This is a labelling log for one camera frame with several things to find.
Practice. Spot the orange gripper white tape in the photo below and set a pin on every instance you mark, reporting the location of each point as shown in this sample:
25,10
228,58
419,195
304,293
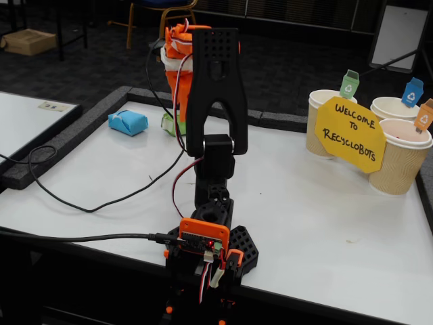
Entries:
176,82

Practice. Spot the green paper package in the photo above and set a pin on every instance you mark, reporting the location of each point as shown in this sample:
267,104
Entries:
167,124

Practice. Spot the blue paper package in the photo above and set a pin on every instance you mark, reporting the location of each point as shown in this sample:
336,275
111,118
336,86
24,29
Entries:
130,122

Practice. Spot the orange and black robot arm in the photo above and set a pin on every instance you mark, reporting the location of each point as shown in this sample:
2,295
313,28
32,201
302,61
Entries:
198,111

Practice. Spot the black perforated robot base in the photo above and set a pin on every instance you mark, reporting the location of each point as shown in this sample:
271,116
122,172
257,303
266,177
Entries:
245,247

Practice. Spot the short black foam border strip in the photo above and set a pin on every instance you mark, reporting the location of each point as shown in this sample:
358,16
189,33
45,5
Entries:
287,122

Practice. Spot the small paper label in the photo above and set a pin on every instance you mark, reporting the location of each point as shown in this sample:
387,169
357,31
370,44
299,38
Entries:
54,107

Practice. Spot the orange cased controller board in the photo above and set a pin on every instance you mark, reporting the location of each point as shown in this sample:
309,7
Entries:
203,227

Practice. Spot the paper cup with green tag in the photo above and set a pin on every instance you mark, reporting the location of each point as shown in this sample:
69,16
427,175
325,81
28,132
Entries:
313,139

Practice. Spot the brown cardboard box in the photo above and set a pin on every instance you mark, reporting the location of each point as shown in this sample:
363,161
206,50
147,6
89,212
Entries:
30,42

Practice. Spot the white panel with black edge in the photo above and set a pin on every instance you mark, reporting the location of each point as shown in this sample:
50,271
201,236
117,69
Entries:
23,115

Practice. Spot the yellow handwritten welcome sign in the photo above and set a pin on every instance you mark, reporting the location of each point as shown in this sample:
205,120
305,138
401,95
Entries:
352,135

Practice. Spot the servo lead with white connector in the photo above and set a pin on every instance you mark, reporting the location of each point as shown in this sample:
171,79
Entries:
216,279

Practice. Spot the paper cup with blue tag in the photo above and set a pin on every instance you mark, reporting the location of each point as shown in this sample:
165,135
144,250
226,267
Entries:
389,106

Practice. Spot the black stand rod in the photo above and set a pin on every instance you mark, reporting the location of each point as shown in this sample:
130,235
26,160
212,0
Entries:
389,62

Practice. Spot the white board on stand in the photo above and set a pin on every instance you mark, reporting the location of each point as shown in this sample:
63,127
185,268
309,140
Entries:
395,34

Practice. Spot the blue recycling bin tag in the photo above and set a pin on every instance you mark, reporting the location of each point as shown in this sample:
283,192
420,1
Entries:
412,94

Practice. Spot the paper cup with orange tag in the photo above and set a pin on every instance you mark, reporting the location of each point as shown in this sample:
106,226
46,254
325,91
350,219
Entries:
402,169

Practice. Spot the orange recycling bin tag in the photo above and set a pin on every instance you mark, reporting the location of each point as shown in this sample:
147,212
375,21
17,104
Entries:
424,118

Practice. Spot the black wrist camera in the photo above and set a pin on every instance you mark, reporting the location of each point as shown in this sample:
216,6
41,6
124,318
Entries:
156,45

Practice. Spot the gold frame chair blue seat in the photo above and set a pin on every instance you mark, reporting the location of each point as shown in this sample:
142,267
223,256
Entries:
162,2

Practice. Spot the black metal table frame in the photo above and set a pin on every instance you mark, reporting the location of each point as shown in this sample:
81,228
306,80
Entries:
60,34

